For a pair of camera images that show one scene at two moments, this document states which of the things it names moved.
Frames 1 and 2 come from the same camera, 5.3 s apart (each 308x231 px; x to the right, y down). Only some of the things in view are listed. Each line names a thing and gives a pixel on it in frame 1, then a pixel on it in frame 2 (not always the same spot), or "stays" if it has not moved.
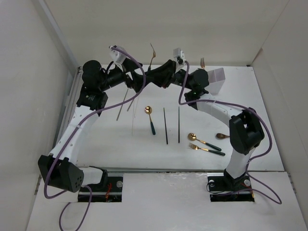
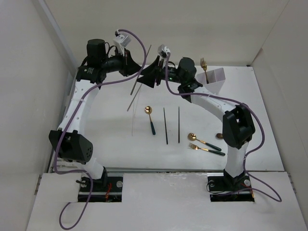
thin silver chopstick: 134,116 stays
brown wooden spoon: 221,135 stays
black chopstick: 178,128 stays
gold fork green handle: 154,55 → 203,64
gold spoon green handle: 148,110 stays
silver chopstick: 130,105 → 135,85
